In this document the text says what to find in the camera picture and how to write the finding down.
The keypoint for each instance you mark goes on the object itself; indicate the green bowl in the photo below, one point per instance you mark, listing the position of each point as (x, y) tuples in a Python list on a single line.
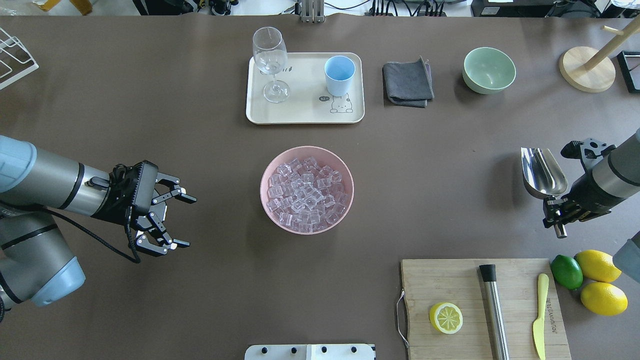
[(487, 70)]

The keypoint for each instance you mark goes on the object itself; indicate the wooden cutting board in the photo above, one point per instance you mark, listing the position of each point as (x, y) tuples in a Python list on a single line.
[(427, 282)]

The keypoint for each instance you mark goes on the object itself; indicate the cream serving tray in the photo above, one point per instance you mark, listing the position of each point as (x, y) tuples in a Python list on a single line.
[(309, 102)]

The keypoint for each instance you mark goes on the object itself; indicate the clear ice cubes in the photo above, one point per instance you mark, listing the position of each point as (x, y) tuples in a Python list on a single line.
[(306, 196)]

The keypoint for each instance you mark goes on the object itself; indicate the wooden cup tree stand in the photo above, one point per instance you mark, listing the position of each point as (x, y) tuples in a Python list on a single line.
[(591, 70)]

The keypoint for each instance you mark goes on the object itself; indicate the light blue cup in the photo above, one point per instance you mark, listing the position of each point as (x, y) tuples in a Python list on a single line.
[(339, 71)]

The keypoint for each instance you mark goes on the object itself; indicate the yellow plastic knife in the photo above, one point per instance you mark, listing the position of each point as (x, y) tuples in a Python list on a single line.
[(538, 325)]

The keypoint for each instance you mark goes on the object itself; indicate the black glass rack tray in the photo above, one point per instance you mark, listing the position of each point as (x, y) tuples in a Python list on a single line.
[(629, 62)]

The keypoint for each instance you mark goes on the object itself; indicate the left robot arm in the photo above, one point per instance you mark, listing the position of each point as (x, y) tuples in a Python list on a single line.
[(36, 185)]

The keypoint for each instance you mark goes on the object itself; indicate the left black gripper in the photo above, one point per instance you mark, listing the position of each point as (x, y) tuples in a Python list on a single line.
[(111, 210)]

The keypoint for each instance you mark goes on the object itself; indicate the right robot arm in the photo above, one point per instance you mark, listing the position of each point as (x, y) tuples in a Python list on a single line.
[(611, 175)]

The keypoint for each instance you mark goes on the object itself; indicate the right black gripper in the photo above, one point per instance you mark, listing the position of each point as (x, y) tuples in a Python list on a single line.
[(584, 192)]

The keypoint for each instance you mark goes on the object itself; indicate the yellow lemon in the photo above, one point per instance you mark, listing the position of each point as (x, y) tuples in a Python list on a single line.
[(597, 265), (604, 299)]

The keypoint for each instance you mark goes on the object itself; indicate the metal ice scoop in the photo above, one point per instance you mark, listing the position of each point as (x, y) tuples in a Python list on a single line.
[(544, 179)]

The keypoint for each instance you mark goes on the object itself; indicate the half lemon slice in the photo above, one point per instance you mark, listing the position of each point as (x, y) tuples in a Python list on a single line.
[(446, 317)]

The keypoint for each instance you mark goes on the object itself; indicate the pink bowl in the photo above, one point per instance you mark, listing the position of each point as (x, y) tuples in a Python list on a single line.
[(301, 152)]

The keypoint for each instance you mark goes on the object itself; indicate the steel muddler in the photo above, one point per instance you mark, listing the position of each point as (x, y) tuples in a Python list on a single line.
[(490, 282)]

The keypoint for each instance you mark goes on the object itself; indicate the white cup rack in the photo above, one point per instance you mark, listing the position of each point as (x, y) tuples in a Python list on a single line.
[(16, 61)]

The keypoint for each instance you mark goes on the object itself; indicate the green lime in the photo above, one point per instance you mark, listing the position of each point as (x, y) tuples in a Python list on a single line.
[(567, 272)]

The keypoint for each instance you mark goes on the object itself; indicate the white pillar base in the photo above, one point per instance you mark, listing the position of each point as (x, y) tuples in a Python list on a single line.
[(323, 351)]

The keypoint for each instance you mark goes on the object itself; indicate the grey folded cloth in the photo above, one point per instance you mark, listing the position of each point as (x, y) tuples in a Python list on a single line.
[(408, 84)]

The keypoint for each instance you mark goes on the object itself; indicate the clear wine glass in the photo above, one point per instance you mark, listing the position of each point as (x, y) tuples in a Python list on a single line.
[(270, 56)]

